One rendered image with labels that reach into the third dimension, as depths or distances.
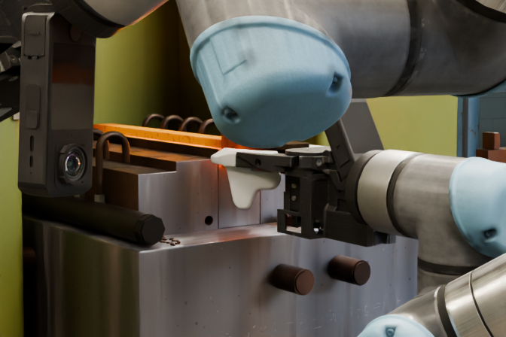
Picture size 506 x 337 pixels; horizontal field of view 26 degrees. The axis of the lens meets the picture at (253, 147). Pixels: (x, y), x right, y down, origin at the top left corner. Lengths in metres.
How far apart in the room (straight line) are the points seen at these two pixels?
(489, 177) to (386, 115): 0.63
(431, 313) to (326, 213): 0.27
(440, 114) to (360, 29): 0.99
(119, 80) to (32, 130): 0.96
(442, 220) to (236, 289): 0.30
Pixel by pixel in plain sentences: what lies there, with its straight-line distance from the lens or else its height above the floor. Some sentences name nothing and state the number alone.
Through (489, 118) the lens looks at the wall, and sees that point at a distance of 10.50.
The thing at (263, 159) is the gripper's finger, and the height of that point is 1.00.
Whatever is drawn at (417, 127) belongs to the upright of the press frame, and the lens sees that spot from 1.54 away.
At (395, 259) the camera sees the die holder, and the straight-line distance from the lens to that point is 1.25.
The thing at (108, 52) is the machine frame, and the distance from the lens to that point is 1.63.
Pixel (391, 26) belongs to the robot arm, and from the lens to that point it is 0.59.
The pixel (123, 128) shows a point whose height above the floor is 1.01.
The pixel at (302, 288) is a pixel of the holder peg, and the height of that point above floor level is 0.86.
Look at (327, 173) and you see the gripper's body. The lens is 1.03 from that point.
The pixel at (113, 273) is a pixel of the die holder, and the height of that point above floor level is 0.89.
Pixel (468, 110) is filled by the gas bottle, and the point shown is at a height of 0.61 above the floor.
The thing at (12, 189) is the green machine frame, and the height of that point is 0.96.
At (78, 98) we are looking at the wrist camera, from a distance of 0.69.
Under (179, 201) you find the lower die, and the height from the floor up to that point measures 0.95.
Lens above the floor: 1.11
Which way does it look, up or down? 5 degrees down
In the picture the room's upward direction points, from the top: straight up
